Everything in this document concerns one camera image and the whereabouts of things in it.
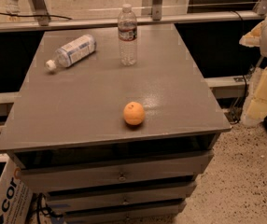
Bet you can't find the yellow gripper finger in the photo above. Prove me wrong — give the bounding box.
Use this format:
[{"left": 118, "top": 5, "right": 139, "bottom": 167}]
[
  {"left": 239, "top": 21, "right": 263, "bottom": 48},
  {"left": 241, "top": 67, "right": 267, "bottom": 126}
]

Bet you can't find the clear water bottle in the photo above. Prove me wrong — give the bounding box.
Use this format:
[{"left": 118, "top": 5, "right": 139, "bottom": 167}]
[{"left": 118, "top": 4, "right": 137, "bottom": 65}]

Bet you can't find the lying labelled plastic bottle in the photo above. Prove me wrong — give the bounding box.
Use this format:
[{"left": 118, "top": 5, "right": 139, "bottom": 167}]
[{"left": 45, "top": 35, "right": 96, "bottom": 71}]

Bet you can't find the orange fruit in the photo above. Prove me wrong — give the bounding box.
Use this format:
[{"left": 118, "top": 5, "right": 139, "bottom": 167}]
[{"left": 123, "top": 102, "right": 145, "bottom": 126}]

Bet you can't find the grey drawer cabinet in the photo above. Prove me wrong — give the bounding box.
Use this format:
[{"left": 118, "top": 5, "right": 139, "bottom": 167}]
[{"left": 0, "top": 24, "right": 230, "bottom": 224}]

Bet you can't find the white cardboard box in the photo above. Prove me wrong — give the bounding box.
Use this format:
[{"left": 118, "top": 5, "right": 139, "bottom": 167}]
[{"left": 0, "top": 160, "right": 33, "bottom": 224}]

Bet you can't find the metal frame rail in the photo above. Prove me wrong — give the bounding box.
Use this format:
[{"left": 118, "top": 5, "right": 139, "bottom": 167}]
[{"left": 0, "top": 10, "right": 265, "bottom": 33}]

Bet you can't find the black cable on floor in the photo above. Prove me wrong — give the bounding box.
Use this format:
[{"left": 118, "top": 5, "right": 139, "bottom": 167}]
[{"left": 0, "top": 10, "right": 74, "bottom": 21}]

